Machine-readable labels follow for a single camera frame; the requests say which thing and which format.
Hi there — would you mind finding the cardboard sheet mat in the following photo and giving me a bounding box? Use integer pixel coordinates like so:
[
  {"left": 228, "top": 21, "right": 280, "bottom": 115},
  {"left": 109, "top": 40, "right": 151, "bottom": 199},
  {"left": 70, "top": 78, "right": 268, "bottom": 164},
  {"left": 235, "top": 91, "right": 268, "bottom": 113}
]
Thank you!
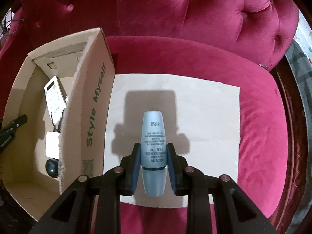
[{"left": 103, "top": 73, "right": 242, "bottom": 209}]

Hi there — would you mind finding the cardboard box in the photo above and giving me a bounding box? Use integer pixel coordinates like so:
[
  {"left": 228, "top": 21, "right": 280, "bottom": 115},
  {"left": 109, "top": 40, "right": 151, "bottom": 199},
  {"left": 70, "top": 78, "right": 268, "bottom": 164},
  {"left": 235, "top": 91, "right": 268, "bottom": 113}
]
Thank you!
[{"left": 1, "top": 28, "right": 115, "bottom": 220}]

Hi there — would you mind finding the metal carabiner with black cord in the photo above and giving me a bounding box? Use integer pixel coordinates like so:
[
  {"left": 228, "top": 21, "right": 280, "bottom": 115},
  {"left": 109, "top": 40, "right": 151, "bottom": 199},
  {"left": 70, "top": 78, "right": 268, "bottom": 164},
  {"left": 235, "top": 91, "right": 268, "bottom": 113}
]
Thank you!
[{"left": 50, "top": 110, "right": 65, "bottom": 133}]

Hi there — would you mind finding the black cable on armrest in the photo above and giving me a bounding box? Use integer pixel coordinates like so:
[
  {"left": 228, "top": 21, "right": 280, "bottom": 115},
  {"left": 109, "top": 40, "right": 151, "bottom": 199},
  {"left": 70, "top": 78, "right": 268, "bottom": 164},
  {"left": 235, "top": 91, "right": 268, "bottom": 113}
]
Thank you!
[{"left": 0, "top": 8, "right": 25, "bottom": 44}]

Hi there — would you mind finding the white air conditioner remote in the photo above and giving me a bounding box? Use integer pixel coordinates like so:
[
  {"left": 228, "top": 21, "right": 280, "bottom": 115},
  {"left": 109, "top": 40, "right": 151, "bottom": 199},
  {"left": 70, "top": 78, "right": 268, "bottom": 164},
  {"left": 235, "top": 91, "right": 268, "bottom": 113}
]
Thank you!
[{"left": 44, "top": 76, "right": 66, "bottom": 122}]

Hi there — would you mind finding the light blue cosmetic bottle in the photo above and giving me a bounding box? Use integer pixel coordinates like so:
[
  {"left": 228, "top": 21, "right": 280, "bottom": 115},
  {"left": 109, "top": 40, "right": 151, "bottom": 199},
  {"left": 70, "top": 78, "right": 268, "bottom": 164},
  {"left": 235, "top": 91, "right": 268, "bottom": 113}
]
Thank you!
[{"left": 141, "top": 111, "right": 167, "bottom": 198}]

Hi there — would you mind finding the white USB wall charger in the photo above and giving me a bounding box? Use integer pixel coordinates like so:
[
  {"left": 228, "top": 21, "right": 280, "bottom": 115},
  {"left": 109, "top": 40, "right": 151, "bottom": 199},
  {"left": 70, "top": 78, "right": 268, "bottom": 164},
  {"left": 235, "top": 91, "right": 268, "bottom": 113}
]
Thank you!
[{"left": 45, "top": 132, "right": 60, "bottom": 160}]

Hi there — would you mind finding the grey plaid cloth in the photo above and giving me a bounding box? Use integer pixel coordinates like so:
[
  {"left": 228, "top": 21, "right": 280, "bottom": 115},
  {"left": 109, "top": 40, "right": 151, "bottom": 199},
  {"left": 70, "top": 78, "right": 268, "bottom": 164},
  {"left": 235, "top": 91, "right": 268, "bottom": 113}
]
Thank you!
[{"left": 285, "top": 41, "right": 311, "bottom": 233}]

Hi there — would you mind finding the crimson velvet tufted armchair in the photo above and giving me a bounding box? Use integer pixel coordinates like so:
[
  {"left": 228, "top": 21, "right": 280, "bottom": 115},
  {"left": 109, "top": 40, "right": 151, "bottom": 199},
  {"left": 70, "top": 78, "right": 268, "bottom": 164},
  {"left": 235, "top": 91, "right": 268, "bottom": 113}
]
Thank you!
[{"left": 1, "top": 0, "right": 299, "bottom": 221}]

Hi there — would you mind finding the blue oval key fob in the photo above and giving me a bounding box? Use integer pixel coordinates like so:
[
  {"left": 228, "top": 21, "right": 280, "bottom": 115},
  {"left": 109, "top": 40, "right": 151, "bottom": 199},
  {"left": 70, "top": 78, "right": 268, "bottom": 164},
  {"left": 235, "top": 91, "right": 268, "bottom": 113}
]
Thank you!
[{"left": 45, "top": 158, "right": 59, "bottom": 179}]

